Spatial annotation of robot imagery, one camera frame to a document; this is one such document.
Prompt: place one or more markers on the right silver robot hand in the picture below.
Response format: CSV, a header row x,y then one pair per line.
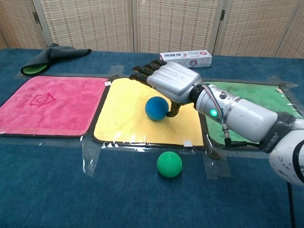
x,y
175,79

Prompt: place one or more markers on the blue ball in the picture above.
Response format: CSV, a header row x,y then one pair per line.
x,y
156,108

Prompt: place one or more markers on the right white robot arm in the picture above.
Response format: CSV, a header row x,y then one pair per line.
x,y
246,117

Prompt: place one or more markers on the yellow towel mat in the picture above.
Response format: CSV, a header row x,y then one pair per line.
x,y
127,118

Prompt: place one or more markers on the green ball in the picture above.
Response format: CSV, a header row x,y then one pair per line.
x,y
169,164

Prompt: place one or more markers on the green towel mat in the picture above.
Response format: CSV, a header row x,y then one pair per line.
x,y
262,94

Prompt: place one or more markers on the grey folded cloth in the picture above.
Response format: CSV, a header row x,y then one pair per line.
x,y
56,55

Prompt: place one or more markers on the pink towel mat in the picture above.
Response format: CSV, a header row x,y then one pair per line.
x,y
47,107

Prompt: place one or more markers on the white toothpaste box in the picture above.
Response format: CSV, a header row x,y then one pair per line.
x,y
194,59

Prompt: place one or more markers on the woven folding screen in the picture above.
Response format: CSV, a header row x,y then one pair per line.
x,y
155,21

